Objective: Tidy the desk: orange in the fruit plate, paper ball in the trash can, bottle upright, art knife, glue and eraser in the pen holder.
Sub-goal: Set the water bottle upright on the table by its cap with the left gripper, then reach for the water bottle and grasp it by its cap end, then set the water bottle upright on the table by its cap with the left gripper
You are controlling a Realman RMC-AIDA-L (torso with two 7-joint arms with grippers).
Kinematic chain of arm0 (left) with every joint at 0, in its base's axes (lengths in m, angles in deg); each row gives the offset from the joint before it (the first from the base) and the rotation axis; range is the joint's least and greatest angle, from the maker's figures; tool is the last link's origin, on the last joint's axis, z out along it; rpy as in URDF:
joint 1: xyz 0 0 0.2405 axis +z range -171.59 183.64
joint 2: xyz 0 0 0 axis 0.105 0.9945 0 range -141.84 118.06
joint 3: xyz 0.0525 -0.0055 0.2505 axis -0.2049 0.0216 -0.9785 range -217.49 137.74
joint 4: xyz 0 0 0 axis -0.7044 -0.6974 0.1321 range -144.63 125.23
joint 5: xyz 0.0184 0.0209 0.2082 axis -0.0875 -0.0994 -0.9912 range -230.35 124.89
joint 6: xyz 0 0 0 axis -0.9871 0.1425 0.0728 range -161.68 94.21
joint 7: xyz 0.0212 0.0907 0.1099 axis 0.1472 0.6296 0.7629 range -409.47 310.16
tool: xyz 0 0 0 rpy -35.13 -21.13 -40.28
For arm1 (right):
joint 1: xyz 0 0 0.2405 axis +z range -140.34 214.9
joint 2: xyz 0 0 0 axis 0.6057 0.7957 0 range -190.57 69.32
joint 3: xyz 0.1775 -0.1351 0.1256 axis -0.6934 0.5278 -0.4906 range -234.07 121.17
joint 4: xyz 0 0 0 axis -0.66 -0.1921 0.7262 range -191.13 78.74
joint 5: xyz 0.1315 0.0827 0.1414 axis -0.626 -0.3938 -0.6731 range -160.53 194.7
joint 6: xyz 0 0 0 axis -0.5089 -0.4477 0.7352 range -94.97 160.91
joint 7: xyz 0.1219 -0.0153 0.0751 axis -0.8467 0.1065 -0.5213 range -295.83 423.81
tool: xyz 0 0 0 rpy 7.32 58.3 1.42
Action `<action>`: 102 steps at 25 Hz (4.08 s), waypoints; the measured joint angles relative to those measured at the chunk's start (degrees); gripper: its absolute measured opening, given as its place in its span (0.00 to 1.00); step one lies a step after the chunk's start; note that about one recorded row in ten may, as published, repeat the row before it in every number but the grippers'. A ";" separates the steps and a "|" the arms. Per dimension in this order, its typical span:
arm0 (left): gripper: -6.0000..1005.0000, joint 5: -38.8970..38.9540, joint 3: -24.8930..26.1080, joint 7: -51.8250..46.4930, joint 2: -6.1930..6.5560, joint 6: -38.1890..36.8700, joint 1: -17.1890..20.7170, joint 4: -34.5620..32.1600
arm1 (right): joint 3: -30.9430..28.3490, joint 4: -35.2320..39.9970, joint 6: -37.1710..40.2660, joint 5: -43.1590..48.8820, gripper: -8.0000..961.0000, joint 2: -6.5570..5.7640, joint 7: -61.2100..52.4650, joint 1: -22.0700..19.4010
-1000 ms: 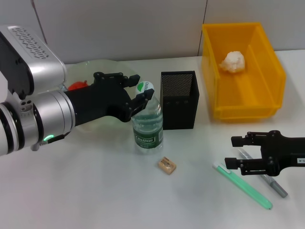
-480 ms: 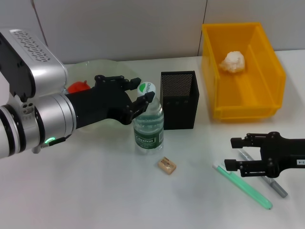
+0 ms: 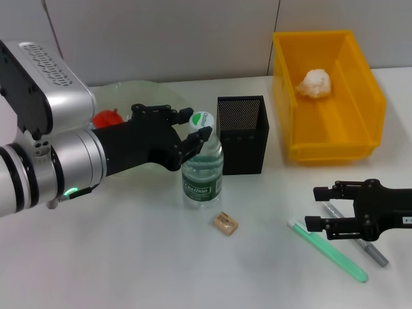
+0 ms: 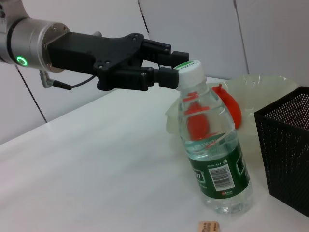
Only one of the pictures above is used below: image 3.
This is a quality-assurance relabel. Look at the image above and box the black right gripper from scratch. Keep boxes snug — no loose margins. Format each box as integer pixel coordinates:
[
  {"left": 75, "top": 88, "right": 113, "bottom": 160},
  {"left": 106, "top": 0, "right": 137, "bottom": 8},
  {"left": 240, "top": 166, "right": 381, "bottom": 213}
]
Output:
[{"left": 304, "top": 179, "right": 412, "bottom": 242}]

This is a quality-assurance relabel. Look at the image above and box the black mesh pen holder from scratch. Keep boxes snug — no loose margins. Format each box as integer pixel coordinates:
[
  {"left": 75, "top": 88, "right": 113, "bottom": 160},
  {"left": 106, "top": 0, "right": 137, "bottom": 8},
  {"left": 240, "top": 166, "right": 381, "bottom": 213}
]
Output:
[{"left": 214, "top": 95, "right": 270, "bottom": 176}]

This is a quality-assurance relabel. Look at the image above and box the pale green glass fruit plate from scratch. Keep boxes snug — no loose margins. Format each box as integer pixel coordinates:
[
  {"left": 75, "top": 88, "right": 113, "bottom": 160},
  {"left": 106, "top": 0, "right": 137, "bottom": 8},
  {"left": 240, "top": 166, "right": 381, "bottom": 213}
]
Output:
[{"left": 86, "top": 80, "right": 196, "bottom": 180}]

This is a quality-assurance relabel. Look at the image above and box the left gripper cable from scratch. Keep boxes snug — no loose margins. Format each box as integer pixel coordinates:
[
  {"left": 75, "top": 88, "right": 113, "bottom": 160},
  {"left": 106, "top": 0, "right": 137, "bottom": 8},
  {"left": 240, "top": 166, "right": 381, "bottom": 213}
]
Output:
[{"left": 47, "top": 185, "right": 95, "bottom": 209}]

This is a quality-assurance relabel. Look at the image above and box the small tan eraser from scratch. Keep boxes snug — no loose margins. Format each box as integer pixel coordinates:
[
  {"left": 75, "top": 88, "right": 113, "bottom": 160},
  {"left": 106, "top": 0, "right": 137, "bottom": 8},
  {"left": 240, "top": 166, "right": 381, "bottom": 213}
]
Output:
[{"left": 212, "top": 211, "right": 241, "bottom": 238}]

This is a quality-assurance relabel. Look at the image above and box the white paper ball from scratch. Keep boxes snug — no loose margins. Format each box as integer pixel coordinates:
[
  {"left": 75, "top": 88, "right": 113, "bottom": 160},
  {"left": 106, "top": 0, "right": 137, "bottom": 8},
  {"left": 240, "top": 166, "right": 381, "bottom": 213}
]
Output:
[{"left": 295, "top": 69, "right": 332, "bottom": 100}]

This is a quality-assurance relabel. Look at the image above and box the grey glitter pen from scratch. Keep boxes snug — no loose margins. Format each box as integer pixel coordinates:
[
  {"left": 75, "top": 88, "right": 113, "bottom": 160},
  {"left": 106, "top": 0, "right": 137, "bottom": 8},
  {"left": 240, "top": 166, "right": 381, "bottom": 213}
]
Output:
[{"left": 323, "top": 201, "right": 389, "bottom": 268}]

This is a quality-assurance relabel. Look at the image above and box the orange fruit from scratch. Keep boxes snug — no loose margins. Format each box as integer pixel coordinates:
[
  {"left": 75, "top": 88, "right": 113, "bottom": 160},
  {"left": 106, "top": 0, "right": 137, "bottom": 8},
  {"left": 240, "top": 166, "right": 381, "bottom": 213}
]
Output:
[{"left": 91, "top": 108, "right": 126, "bottom": 130}]

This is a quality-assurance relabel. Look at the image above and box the clear bottle with green label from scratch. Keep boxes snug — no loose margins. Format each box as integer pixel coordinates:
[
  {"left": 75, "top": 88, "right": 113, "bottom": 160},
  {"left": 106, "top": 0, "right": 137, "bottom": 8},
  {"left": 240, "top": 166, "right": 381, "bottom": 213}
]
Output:
[{"left": 181, "top": 110, "right": 225, "bottom": 209}]

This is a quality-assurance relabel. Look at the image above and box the mint green pen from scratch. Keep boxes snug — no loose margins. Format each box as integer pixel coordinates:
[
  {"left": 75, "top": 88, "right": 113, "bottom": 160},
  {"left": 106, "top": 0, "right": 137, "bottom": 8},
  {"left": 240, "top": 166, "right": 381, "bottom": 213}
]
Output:
[{"left": 287, "top": 220, "right": 369, "bottom": 284}]

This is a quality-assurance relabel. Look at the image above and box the yellow plastic bin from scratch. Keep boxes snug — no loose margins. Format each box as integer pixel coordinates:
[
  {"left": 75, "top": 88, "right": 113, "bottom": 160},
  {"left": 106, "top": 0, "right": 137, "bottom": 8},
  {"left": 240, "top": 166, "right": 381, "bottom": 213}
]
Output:
[{"left": 272, "top": 30, "right": 387, "bottom": 162}]

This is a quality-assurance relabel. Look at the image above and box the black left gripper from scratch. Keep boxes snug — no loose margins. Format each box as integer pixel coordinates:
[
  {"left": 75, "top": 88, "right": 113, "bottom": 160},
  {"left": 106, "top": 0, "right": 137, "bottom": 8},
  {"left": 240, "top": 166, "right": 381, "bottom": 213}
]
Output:
[{"left": 95, "top": 103, "right": 214, "bottom": 178}]

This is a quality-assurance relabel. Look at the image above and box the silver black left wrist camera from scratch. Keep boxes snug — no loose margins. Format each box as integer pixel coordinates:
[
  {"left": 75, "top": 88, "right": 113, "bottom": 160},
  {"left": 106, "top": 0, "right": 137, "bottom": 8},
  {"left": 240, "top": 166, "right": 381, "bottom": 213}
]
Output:
[{"left": 0, "top": 40, "right": 98, "bottom": 141}]

